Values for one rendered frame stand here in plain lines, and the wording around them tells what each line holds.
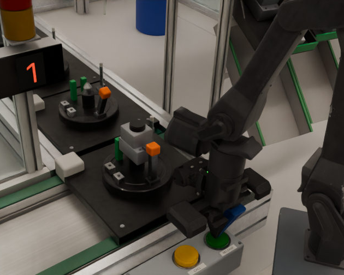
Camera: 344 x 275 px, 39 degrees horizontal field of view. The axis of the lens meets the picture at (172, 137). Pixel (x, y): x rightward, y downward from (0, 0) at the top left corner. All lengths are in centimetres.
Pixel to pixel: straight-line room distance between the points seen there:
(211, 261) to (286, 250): 15
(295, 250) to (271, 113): 42
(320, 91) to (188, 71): 54
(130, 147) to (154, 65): 75
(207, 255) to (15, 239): 35
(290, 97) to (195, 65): 60
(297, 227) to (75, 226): 42
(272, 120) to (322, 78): 20
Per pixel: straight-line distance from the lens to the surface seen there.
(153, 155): 87
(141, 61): 165
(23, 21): 81
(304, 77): 118
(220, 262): 85
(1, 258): 92
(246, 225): 99
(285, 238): 76
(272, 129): 107
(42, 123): 114
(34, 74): 85
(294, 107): 110
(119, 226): 87
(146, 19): 183
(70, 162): 98
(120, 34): 185
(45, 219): 97
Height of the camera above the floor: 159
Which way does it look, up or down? 35 degrees down
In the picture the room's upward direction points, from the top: 3 degrees clockwise
